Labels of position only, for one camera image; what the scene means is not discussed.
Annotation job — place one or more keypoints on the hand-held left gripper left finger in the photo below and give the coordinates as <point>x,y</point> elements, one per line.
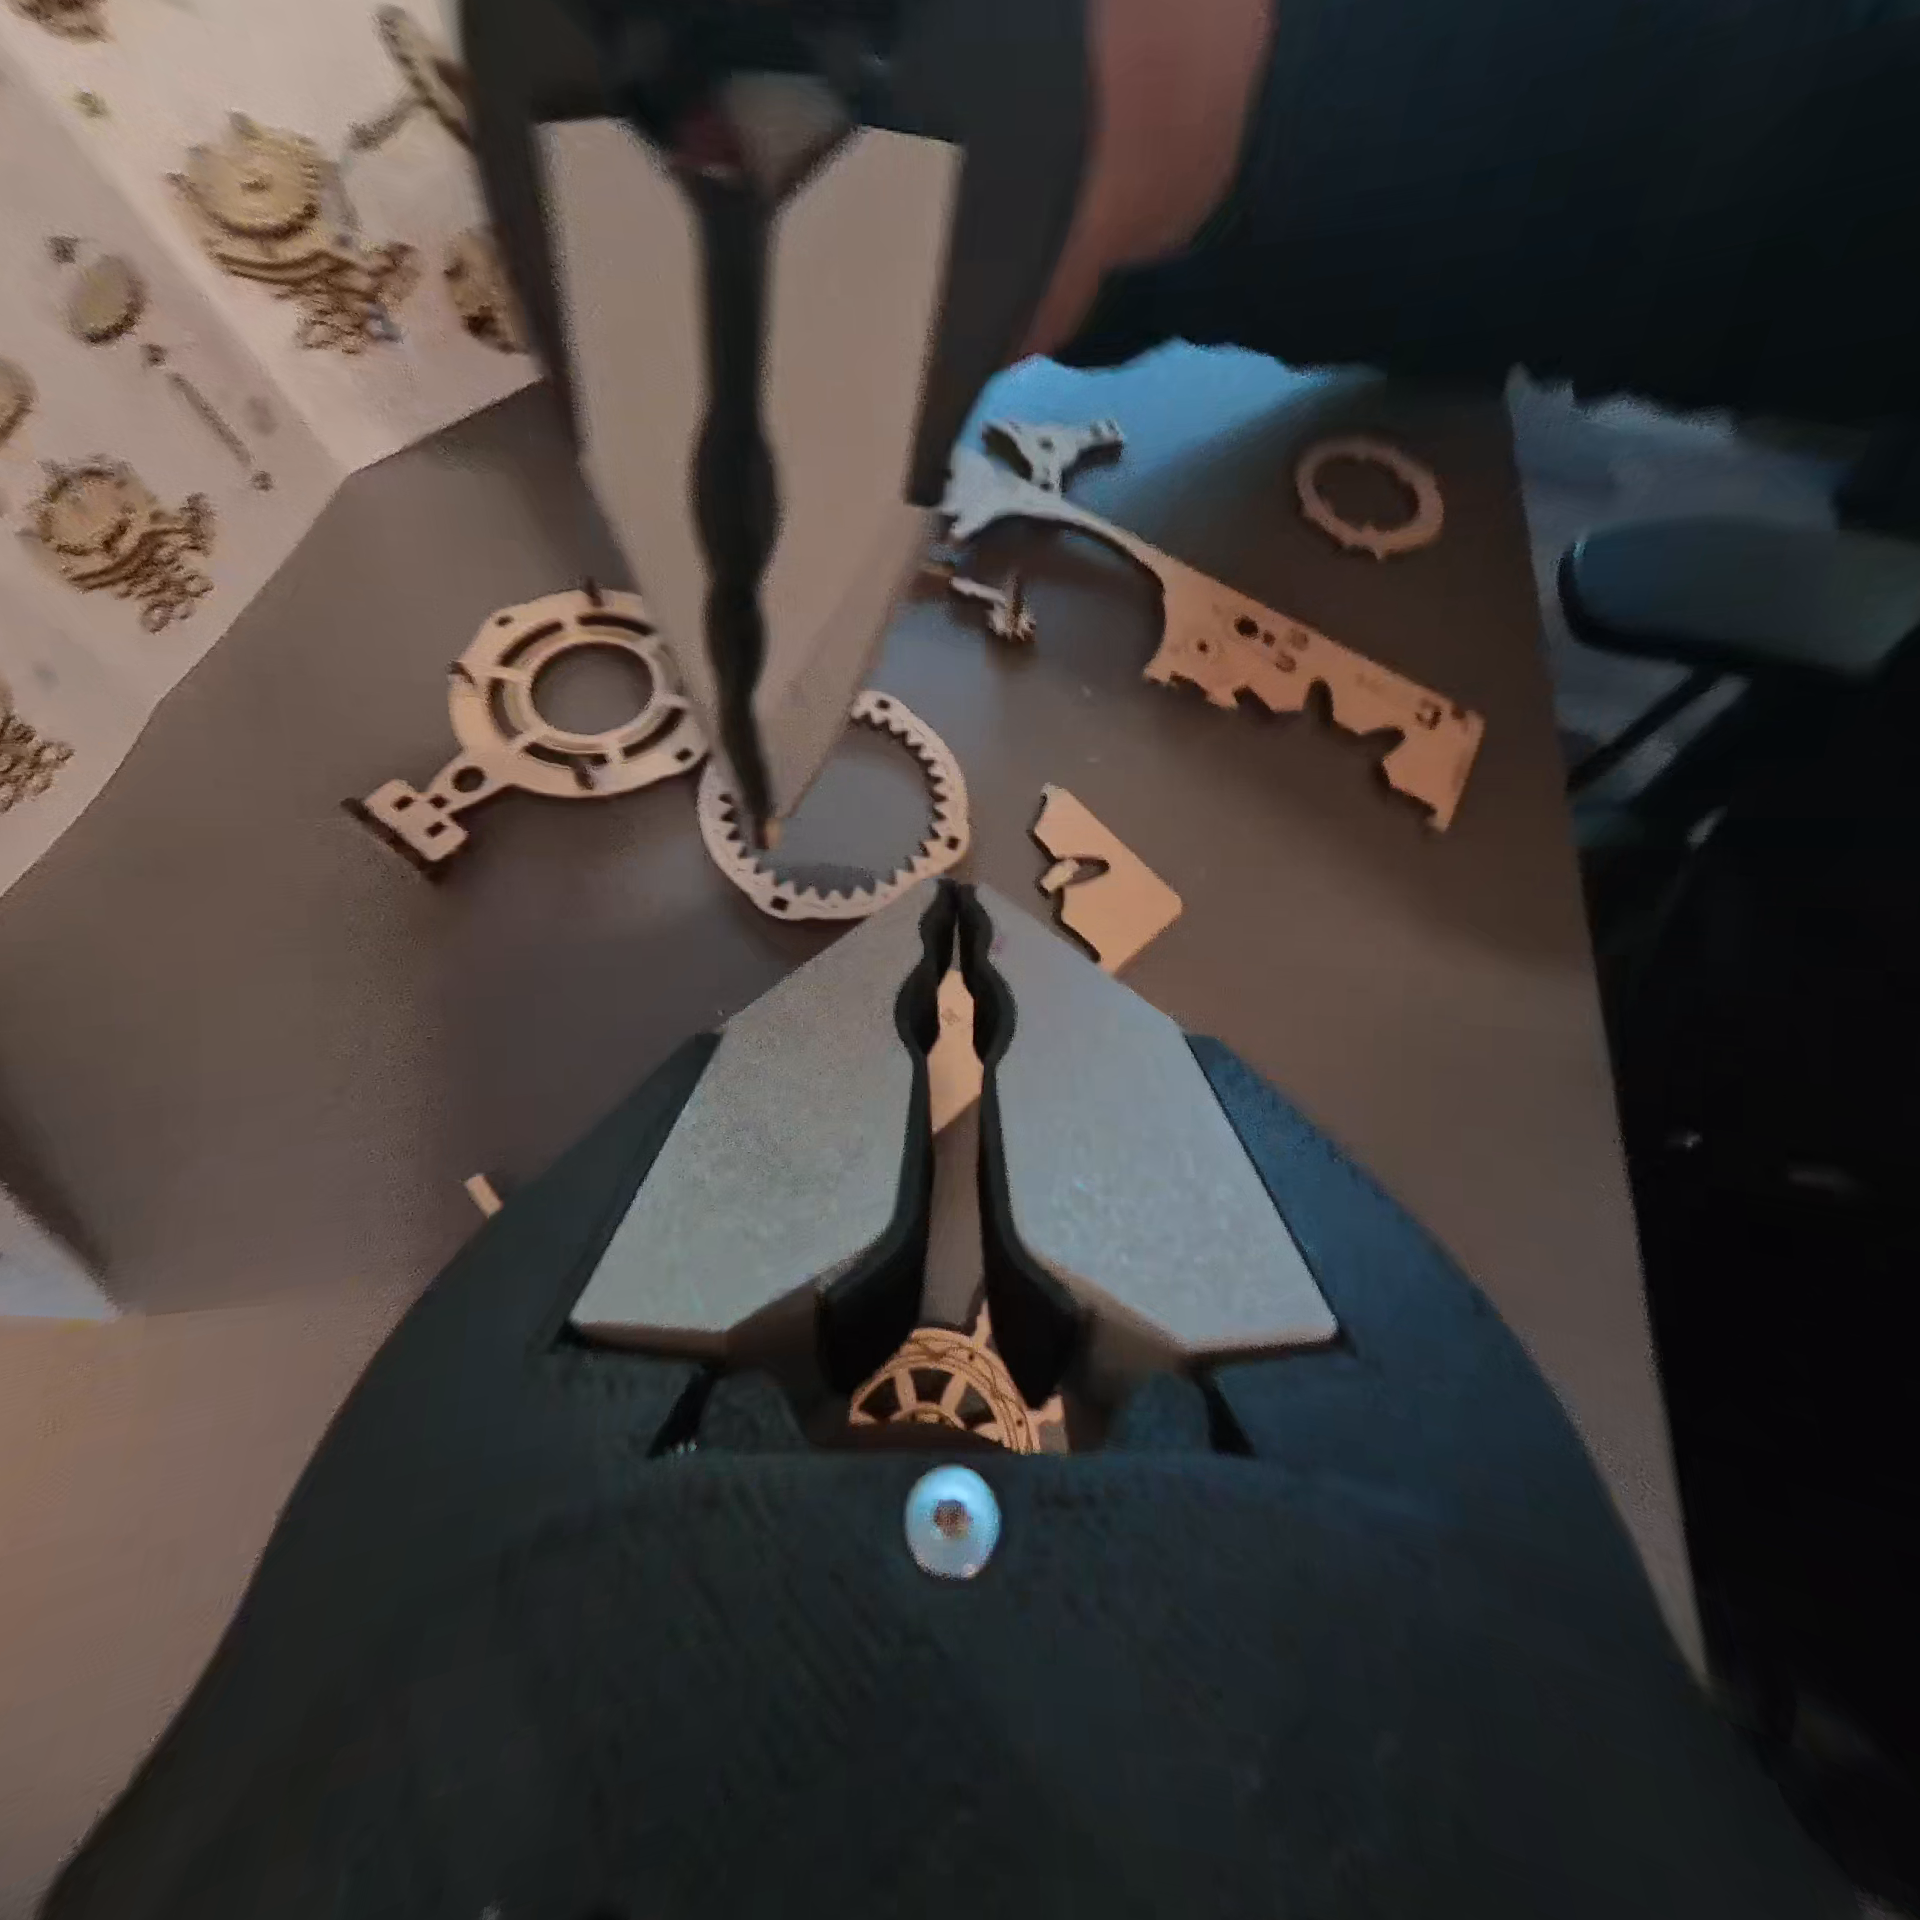
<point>750,1170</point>

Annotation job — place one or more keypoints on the person's right forearm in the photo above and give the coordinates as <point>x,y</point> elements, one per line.
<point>1172,150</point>

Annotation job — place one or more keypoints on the long wooden scrap sheet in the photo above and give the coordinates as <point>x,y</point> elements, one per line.
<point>1244,652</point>

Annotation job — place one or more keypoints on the wooden round frame with stem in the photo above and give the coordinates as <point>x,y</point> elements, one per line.
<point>495,705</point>

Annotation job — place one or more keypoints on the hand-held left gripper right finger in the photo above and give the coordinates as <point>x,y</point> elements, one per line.
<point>1154,1170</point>

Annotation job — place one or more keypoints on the small wooden scrap sheet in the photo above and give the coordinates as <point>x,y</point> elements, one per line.
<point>1119,902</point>

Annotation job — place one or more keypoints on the tiny wooden offcut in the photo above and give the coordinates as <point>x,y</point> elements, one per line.
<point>481,1193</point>

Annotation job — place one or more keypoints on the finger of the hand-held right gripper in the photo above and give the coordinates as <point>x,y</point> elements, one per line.
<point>630,376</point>
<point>856,376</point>

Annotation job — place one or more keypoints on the printed assembly instruction sheet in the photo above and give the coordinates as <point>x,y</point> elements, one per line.
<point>150,376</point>

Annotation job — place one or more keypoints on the dark office chair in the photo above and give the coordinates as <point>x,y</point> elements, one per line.
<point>1725,599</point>

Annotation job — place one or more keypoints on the small wooden gear with axle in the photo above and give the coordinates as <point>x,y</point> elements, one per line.
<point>1018,616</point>

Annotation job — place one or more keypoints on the wooden spoked wheel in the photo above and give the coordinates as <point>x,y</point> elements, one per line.
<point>932,1388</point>

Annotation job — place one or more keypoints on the small wooden connector part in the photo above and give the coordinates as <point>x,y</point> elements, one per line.
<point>1076,870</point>

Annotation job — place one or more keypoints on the person's dark clothing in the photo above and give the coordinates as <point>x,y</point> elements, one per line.
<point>1575,181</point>

